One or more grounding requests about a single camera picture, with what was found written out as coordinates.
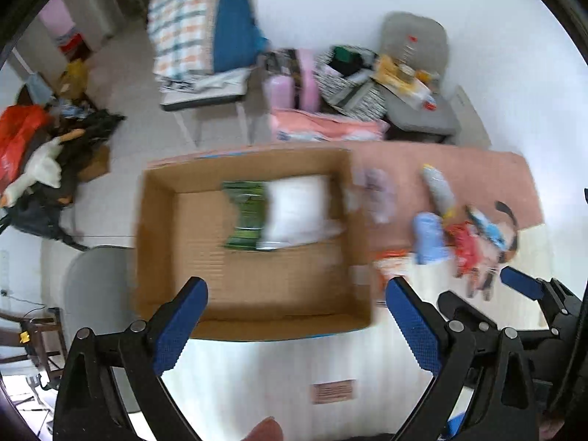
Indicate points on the white soft pillow pack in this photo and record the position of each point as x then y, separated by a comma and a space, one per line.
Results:
297, 213

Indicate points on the red plastic bag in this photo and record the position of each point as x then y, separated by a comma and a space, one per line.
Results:
18, 125

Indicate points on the brown cardboard box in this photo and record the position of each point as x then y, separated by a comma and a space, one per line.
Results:
184, 219

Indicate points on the brown table label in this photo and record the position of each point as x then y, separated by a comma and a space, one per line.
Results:
333, 392

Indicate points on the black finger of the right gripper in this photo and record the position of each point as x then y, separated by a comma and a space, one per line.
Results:
544, 352
564, 313

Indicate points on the pink suitcase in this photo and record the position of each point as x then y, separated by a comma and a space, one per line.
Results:
289, 80

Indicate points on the wooden stool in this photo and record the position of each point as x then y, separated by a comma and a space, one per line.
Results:
38, 339

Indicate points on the dark clutter pile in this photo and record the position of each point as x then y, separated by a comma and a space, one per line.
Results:
38, 211

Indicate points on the lilac plush toy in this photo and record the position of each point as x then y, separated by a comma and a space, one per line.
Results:
378, 194

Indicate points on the striped folded blankets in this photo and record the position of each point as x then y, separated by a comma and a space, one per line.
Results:
196, 40

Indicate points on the white goose plush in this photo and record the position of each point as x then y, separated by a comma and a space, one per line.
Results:
41, 167

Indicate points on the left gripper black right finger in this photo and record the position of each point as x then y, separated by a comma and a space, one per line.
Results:
502, 406

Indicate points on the grey cushioned chair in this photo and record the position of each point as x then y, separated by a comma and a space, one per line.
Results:
422, 44

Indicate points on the black white patterned bag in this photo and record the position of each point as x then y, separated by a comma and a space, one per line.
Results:
356, 96

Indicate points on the pink folded bedding pack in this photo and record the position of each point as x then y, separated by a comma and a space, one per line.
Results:
293, 125

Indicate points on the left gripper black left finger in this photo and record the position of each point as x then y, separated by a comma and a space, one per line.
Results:
89, 405

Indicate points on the white legged stool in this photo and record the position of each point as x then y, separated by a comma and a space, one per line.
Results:
230, 88

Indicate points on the light blue tissue pack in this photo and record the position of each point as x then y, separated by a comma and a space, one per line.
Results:
430, 246

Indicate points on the red snack package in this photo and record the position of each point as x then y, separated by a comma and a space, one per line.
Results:
467, 255

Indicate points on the dark green Deeyeo wipes pack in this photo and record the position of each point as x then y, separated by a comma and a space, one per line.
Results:
250, 200

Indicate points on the orange snack package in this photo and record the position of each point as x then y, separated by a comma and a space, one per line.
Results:
390, 264

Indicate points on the grey office chair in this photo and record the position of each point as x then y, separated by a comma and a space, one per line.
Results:
98, 292

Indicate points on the yellow items on chair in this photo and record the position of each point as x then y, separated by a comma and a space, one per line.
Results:
401, 80

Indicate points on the person's hand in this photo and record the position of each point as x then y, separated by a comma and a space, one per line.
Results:
266, 430

